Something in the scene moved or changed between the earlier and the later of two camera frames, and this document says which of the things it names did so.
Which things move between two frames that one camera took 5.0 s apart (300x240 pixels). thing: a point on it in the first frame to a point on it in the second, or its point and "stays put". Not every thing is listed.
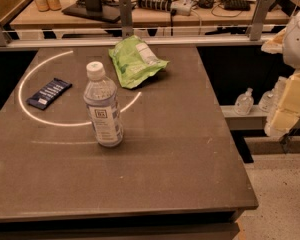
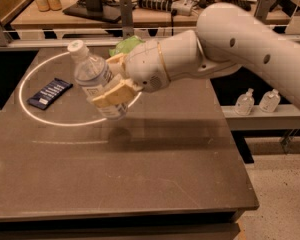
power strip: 183,6 stays put
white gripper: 298,42 to 144,65
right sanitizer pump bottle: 267,102 stays put
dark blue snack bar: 49,94 stays put
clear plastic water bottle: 100,96 to 91,73
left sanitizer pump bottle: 244,103 stays put
